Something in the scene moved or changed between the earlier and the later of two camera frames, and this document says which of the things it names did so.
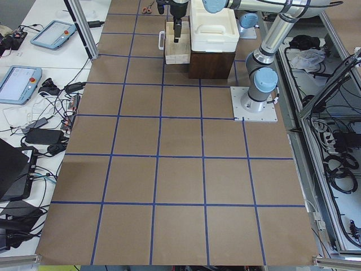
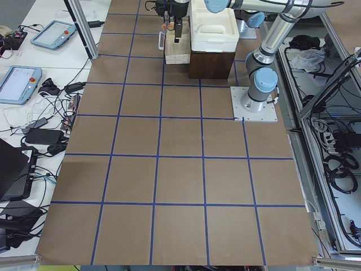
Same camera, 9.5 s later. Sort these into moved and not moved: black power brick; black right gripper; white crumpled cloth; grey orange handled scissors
Moved: grey orange handled scissors
Not moved: white crumpled cloth; black right gripper; black power brick
